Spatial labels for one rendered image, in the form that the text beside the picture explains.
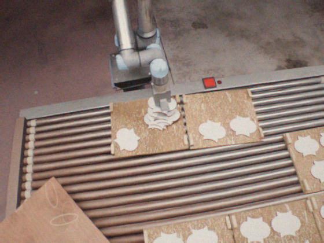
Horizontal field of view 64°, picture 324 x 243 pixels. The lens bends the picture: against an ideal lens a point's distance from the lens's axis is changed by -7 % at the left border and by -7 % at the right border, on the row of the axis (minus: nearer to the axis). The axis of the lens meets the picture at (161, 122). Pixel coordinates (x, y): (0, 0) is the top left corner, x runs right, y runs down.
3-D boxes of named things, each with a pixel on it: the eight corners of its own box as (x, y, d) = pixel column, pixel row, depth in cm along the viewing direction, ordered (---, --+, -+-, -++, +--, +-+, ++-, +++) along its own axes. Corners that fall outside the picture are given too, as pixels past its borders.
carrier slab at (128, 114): (110, 105, 165) (110, 103, 163) (178, 96, 165) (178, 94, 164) (112, 158, 147) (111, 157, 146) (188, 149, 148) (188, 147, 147)
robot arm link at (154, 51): (137, 44, 127) (140, 62, 121) (161, 41, 128) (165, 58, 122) (139, 56, 134) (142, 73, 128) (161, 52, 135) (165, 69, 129)
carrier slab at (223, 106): (181, 96, 165) (181, 95, 164) (247, 90, 165) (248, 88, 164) (190, 150, 148) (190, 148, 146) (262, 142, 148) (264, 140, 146)
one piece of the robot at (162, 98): (154, 98, 125) (157, 117, 139) (173, 94, 126) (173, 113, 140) (148, 78, 131) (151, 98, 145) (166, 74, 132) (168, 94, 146)
